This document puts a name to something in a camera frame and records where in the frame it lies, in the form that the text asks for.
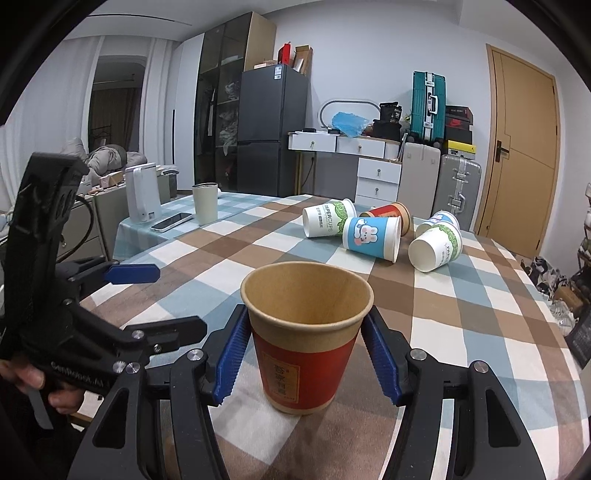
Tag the grey side cabinet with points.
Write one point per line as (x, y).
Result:
(99, 217)

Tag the checkered tablecloth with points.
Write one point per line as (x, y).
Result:
(184, 261)

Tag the blue plastic bag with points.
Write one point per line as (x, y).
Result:
(348, 123)

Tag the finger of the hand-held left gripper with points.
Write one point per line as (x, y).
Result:
(131, 273)
(161, 333)

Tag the white green-print paper cup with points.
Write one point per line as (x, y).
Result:
(441, 243)
(323, 220)

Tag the blue rabbit-print paper cup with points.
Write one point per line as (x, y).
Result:
(369, 236)

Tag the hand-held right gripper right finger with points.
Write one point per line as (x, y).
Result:
(381, 362)

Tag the teal suitcase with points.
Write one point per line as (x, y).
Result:
(427, 106)

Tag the black and red shoe box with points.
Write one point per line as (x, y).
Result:
(458, 116)

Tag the white curtain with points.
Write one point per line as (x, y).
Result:
(60, 92)

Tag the white countertop appliance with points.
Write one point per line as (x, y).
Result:
(142, 194)

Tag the smartphone with white case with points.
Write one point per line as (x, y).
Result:
(171, 222)

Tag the oval framed mirror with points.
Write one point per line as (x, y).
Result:
(328, 107)

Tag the red kraft paper cup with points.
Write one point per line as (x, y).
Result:
(300, 369)
(392, 211)

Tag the white suitcase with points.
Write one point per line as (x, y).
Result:
(418, 177)

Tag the black bag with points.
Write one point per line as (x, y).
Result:
(388, 122)

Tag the person's left hand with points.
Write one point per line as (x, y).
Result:
(62, 399)

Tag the cardboard box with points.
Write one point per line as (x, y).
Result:
(302, 57)

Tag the dark glass-door cabinet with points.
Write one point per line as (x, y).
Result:
(221, 92)

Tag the yellow and black box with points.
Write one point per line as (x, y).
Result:
(459, 148)

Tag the white drawer desk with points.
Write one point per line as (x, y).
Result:
(376, 173)

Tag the silver suitcase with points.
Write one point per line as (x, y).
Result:
(457, 189)

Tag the white blue-print paper cup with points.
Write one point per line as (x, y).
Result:
(439, 217)

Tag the beige tumbler with dark rim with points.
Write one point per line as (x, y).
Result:
(205, 205)

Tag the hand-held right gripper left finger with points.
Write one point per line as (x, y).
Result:
(231, 357)

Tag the dark grey refrigerator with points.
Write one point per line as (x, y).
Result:
(270, 129)

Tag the shoe rack with shoes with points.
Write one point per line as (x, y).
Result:
(565, 286)

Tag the wooden door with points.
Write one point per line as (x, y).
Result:
(521, 152)

